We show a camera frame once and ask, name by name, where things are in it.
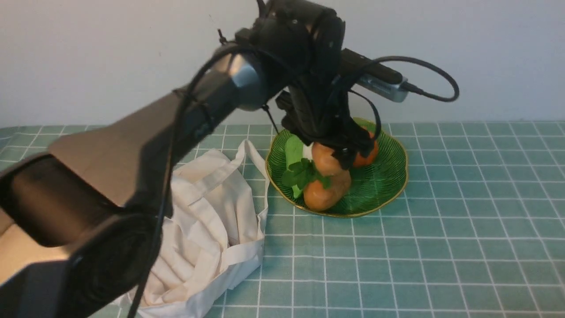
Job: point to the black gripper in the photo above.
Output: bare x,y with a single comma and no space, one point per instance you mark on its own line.
315,113

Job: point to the brown potato from bag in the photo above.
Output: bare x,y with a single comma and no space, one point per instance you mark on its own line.
323,160

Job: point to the white canvas tote bag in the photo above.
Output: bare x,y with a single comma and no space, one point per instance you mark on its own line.
214,239

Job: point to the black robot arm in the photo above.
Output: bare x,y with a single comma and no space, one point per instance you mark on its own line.
81,222

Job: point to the orange mini pumpkin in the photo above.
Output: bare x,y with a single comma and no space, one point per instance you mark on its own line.
361,161

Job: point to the green ribbed plate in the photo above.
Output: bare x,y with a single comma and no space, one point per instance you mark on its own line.
373,187

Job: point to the white radish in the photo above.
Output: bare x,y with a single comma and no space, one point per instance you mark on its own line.
307,151

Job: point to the green leafy vegetable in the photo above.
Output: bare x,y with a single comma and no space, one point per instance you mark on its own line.
300,171

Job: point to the brown potato on plate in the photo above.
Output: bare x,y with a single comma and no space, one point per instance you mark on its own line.
319,198

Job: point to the green checkered tablecloth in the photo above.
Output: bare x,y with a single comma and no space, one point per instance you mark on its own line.
477,233

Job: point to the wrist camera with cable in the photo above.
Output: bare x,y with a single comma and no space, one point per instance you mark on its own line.
356,69

